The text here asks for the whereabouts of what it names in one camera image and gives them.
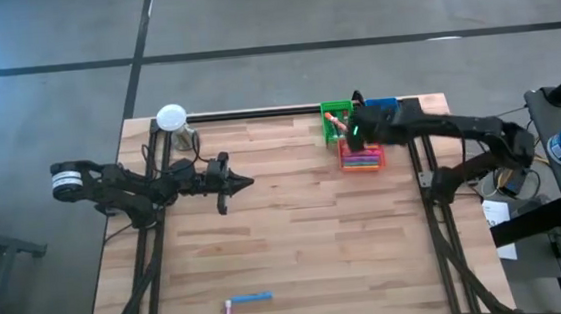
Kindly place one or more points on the yellow Sharpie highlighter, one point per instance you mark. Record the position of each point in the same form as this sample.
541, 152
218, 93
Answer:
361, 165

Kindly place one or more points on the light blue highlighter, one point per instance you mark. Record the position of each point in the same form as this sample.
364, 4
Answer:
251, 297

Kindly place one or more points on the green plastic basket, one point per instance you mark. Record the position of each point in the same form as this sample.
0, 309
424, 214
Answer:
336, 105

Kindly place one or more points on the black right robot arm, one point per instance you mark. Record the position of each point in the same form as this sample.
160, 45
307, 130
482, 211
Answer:
458, 125

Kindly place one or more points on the green marker cap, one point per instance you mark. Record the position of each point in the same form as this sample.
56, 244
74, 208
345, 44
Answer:
361, 161

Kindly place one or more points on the orange plastic basket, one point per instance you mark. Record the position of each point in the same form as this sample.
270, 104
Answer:
362, 169

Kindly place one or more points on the orange and white marker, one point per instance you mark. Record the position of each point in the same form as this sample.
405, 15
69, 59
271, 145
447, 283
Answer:
335, 121

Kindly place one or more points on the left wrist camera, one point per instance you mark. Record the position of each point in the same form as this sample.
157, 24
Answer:
181, 170

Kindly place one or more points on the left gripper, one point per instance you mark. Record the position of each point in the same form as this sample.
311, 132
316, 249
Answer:
219, 182

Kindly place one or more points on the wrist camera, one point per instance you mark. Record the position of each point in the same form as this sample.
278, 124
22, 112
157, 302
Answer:
378, 124
181, 170

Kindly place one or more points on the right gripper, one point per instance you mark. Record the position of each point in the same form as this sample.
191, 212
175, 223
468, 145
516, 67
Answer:
356, 133

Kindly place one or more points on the purple highlighter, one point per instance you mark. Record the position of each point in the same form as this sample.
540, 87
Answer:
360, 156

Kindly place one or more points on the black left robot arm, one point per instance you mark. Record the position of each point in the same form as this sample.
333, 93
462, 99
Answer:
127, 189

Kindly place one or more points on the grey power box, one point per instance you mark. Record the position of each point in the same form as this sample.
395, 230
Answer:
513, 184

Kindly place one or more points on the blue plastic basket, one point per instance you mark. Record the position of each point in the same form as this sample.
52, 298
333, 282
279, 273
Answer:
381, 103

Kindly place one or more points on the white mushroom-shaped lamp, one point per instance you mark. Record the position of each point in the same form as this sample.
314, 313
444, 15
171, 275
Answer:
171, 118

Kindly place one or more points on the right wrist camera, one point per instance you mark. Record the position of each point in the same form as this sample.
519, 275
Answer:
378, 124

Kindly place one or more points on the white paper sheet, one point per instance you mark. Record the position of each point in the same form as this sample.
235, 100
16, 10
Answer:
496, 215

